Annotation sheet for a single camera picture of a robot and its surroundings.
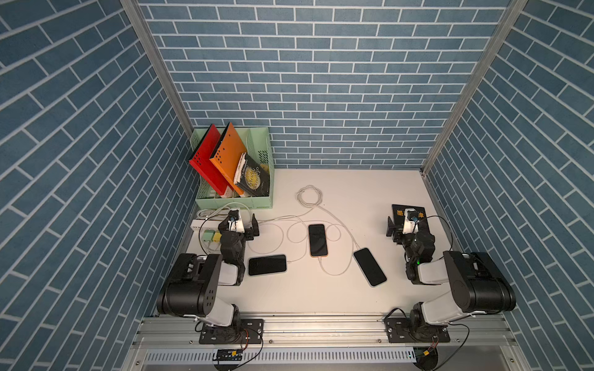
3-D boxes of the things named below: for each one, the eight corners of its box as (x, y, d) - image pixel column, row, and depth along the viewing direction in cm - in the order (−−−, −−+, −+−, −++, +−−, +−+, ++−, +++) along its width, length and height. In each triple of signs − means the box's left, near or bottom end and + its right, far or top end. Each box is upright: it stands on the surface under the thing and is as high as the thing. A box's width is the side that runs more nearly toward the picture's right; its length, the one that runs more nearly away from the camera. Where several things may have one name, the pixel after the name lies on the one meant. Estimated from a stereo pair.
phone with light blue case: (249, 275, 87) (248, 273, 86) (249, 260, 91) (248, 258, 90) (286, 270, 89) (286, 268, 87) (285, 256, 93) (285, 253, 91)
